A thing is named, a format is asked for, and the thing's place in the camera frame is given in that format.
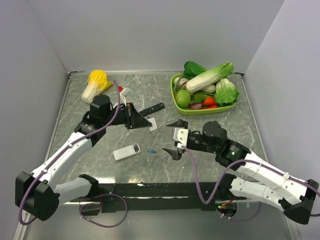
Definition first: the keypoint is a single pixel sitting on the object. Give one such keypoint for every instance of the orange carrot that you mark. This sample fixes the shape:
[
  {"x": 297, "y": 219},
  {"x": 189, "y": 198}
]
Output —
[{"x": 209, "y": 101}]

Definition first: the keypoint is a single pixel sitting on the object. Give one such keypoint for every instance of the green bok choy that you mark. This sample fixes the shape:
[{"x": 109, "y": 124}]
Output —
[{"x": 226, "y": 93}]

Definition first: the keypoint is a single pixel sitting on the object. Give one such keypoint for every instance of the white grey-faced remote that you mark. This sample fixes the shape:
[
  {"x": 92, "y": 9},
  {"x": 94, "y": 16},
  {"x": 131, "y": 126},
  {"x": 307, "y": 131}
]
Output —
[{"x": 126, "y": 152}]

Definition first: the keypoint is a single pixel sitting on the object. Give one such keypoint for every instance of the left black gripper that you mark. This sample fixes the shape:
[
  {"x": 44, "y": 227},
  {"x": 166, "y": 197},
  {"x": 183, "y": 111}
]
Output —
[{"x": 133, "y": 119}]

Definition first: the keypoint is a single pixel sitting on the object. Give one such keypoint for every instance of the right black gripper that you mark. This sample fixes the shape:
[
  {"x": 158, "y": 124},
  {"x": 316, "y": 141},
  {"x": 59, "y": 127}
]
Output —
[{"x": 179, "y": 123}]

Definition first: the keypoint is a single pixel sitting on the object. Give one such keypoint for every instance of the purple onion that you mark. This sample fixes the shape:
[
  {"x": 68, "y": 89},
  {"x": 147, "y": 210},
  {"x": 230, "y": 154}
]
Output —
[{"x": 195, "y": 106}]

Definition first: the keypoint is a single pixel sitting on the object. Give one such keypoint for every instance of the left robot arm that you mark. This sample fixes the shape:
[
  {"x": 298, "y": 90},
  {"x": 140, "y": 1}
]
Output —
[{"x": 39, "y": 192}]

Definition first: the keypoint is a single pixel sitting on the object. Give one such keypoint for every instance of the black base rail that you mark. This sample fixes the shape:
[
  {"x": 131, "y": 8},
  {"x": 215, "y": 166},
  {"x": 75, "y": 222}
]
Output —
[{"x": 164, "y": 196}]

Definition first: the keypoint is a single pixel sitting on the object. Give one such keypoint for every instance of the white garlic bulb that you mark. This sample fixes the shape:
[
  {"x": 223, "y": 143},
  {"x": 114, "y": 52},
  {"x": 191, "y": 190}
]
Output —
[{"x": 179, "y": 81}]

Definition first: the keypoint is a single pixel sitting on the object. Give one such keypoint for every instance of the round green cabbage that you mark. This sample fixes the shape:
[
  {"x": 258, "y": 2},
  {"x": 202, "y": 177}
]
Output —
[{"x": 183, "y": 98}]

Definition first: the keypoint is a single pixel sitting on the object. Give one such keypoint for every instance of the white radish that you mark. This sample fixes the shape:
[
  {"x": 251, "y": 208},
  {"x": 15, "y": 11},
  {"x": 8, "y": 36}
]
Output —
[{"x": 211, "y": 88}]

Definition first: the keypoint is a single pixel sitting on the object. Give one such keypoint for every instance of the dark green spinach leaf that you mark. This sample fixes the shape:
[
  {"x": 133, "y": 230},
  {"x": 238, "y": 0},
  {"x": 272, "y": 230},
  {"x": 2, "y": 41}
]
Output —
[{"x": 192, "y": 69}]

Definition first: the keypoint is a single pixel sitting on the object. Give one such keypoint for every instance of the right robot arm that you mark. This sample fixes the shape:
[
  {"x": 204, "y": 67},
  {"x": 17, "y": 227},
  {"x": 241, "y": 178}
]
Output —
[{"x": 246, "y": 174}]

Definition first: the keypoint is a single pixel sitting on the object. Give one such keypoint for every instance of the white battery cover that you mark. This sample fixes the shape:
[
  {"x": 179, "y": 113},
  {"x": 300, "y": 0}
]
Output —
[{"x": 153, "y": 126}]

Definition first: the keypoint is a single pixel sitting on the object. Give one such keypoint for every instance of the green plastic basket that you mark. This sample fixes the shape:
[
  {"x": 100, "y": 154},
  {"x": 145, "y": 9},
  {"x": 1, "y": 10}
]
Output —
[{"x": 195, "y": 112}]

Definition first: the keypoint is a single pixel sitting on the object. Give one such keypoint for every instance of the long green napa cabbage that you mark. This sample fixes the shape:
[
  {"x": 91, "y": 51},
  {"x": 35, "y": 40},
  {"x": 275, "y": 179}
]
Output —
[{"x": 210, "y": 76}]

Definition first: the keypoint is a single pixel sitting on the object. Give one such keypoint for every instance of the yellow napa cabbage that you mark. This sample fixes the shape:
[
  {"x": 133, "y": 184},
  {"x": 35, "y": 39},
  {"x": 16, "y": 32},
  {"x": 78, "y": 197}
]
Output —
[{"x": 97, "y": 83}]

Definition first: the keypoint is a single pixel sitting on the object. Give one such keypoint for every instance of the black slim remote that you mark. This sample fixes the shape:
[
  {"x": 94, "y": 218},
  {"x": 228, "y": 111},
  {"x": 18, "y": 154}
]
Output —
[{"x": 153, "y": 109}]

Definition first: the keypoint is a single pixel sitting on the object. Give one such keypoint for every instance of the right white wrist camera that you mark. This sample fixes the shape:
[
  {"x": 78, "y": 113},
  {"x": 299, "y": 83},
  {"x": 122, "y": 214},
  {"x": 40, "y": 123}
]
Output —
[{"x": 180, "y": 135}]

